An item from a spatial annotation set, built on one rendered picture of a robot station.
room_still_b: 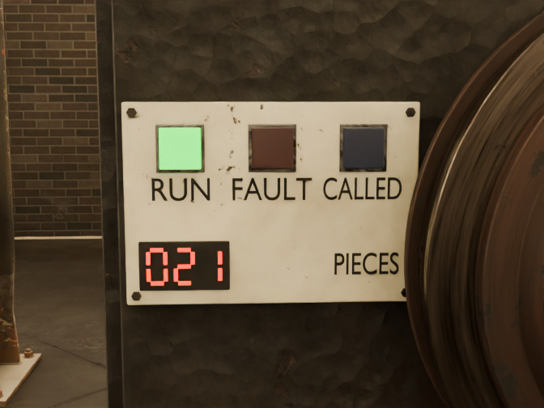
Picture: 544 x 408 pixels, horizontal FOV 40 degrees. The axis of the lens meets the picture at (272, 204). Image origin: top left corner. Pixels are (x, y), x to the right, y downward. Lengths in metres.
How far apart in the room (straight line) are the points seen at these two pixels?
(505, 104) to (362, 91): 0.17
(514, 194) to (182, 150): 0.28
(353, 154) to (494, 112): 0.15
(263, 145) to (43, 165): 6.23
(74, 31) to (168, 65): 6.11
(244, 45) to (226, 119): 0.07
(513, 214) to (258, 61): 0.27
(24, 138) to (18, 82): 0.48
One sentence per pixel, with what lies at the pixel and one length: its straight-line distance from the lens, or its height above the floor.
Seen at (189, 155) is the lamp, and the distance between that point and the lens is 0.65.
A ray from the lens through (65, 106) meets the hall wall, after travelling 6.78.
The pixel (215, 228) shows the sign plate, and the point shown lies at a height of 1.13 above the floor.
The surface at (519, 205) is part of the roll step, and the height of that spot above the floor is 1.17.
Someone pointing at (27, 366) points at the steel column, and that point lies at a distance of 3.67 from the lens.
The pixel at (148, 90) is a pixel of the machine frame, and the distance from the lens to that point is 0.68.
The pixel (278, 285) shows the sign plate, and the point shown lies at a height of 1.08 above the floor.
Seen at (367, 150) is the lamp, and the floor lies 1.20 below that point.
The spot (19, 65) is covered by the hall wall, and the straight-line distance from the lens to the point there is 6.87.
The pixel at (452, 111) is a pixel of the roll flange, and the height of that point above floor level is 1.23.
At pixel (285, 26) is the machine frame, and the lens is 0.68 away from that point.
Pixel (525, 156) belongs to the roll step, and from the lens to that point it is 0.54.
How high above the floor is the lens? 1.24
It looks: 8 degrees down
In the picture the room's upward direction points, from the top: straight up
